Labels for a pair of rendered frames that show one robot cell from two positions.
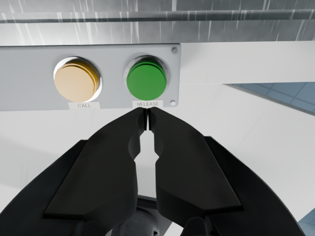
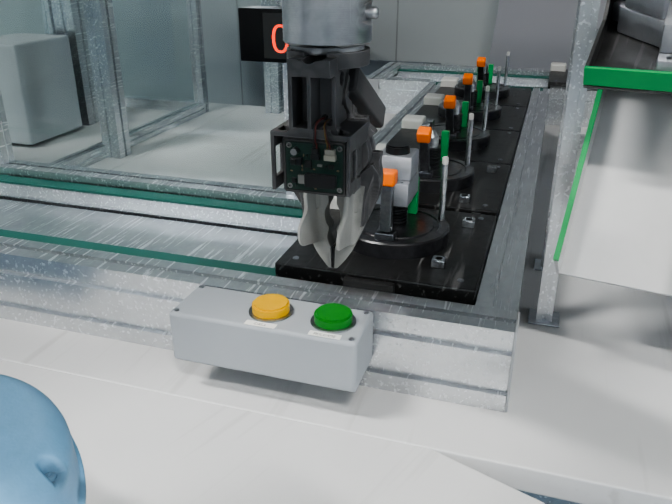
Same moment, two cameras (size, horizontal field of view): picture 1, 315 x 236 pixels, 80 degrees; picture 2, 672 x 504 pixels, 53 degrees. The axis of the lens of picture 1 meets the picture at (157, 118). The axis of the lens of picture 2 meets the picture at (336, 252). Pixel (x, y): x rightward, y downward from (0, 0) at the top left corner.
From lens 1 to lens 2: 0.69 m
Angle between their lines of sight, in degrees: 95
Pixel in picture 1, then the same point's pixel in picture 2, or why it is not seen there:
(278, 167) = not seen: outside the picture
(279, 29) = (461, 319)
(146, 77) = (334, 308)
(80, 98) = (267, 308)
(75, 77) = (275, 298)
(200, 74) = (401, 431)
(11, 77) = (217, 300)
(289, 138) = not seen: outside the picture
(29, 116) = (119, 417)
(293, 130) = not seen: outside the picture
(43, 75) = (245, 304)
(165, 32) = (362, 304)
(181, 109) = (359, 467)
